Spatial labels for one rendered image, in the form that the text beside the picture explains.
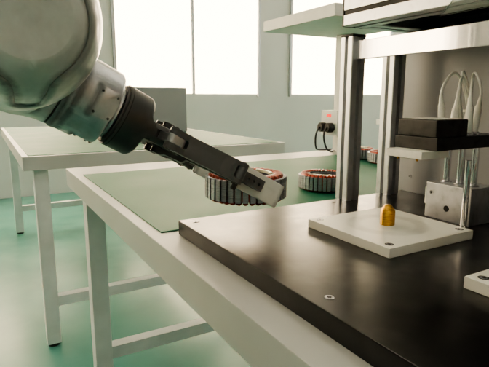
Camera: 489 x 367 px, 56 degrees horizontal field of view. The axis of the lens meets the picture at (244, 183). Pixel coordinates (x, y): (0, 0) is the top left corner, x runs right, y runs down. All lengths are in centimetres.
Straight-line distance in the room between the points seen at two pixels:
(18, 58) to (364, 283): 35
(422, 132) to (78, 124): 43
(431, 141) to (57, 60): 48
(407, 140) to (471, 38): 15
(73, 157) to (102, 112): 128
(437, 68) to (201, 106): 460
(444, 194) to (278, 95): 523
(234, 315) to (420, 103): 59
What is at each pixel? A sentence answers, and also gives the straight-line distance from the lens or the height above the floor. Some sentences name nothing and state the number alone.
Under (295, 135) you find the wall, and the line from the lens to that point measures 607.
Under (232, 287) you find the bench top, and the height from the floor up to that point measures 75.
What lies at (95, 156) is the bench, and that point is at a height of 73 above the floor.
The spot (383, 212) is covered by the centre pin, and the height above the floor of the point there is 80.
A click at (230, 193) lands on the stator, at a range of 58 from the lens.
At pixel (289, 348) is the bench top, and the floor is 75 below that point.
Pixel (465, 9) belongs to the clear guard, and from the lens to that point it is 38.
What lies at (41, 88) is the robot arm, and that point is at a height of 95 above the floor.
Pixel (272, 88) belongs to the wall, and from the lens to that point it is 585.
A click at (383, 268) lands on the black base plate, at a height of 77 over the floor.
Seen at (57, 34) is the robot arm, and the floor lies 98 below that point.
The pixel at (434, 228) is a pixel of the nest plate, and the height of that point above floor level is 78.
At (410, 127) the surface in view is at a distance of 67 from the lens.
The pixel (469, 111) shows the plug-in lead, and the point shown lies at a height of 93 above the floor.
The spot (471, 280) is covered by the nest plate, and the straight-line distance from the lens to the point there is 49.
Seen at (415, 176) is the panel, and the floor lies 80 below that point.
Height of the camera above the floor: 95
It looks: 10 degrees down
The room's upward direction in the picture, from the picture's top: straight up
